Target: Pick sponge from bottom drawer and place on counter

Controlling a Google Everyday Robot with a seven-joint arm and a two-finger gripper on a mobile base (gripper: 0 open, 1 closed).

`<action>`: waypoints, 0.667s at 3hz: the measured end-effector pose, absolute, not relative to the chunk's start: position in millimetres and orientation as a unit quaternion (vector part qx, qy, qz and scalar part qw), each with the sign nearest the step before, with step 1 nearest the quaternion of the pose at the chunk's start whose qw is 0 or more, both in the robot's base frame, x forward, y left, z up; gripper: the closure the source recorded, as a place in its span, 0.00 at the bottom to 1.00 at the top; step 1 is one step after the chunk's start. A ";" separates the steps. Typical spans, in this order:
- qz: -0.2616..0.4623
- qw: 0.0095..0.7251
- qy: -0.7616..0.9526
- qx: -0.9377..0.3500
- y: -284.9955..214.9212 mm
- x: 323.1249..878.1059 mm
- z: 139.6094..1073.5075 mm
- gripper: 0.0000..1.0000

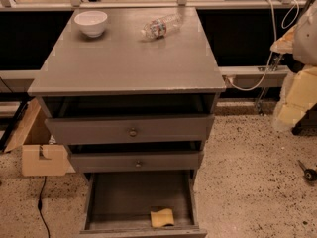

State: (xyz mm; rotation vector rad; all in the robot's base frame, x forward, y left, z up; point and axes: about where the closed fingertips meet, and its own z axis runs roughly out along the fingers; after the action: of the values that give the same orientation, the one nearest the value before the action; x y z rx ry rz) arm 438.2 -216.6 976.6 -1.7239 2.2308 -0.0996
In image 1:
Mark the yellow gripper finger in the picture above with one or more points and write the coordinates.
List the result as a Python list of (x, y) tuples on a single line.
[(284, 45), (298, 95)]

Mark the yellow sponge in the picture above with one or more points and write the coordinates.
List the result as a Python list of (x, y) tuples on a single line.
[(162, 218)]

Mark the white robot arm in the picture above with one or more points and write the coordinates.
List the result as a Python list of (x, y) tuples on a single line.
[(305, 38)]

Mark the grey top drawer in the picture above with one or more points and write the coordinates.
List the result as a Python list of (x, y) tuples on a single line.
[(113, 130)]

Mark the grey middle drawer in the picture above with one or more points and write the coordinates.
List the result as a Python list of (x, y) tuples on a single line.
[(124, 162)]

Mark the grey wooden drawer cabinet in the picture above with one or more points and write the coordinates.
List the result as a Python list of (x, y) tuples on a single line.
[(119, 74)]

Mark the grey open bottom drawer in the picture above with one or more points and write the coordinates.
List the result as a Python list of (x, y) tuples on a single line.
[(119, 205)]

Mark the metal stand pole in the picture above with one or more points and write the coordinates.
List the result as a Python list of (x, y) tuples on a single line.
[(273, 67)]

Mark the black caster wheel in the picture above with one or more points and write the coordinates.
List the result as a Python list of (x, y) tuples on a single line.
[(309, 174)]

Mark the clear plastic water bottle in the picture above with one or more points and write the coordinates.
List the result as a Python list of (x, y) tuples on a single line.
[(162, 26)]

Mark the white ceramic bowl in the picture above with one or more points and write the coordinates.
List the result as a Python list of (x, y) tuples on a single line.
[(91, 23)]

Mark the cardboard box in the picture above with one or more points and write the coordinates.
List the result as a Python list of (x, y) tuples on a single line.
[(40, 157)]

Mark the grey wall rail beam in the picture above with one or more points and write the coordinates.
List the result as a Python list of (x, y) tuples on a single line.
[(247, 77)]

